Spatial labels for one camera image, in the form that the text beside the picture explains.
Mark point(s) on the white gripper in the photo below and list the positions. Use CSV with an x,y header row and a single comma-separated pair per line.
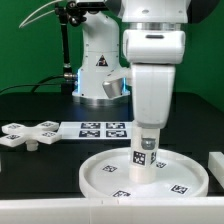
x,y
152,56

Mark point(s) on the white round table top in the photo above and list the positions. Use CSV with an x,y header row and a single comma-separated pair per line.
x,y
123,172

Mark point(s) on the white cross-shaped table base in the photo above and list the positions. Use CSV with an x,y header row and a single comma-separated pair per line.
x,y
16,134

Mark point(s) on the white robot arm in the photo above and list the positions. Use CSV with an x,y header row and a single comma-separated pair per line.
x,y
106,22

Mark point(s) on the white right side block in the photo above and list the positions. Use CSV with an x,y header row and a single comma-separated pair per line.
x,y
216,166

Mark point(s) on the white marker sheet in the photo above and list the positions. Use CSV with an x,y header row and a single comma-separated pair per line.
x,y
95,130

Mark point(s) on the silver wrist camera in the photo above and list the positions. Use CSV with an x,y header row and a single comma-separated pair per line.
x,y
113,83

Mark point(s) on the white front barrier rail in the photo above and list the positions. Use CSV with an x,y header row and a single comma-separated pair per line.
x,y
205,210

